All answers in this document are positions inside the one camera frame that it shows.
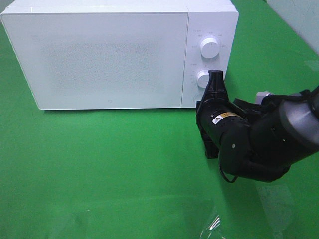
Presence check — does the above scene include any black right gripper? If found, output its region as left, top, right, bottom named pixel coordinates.
left=196, top=70, right=249, bottom=159

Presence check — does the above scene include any white microwave knob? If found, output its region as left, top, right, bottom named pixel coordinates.
left=199, top=36, right=221, bottom=59
left=196, top=70, right=209, bottom=88

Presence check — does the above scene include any white microwave door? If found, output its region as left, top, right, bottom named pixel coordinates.
left=1, top=13, right=188, bottom=110

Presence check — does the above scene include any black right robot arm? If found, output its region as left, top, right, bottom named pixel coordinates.
left=196, top=70, right=319, bottom=182

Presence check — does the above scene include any white microwave oven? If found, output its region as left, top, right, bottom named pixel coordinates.
left=0, top=0, right=239, bottom=110

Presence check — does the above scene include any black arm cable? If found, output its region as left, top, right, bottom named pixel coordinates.
left=218, top=164, right=239, bottom=184

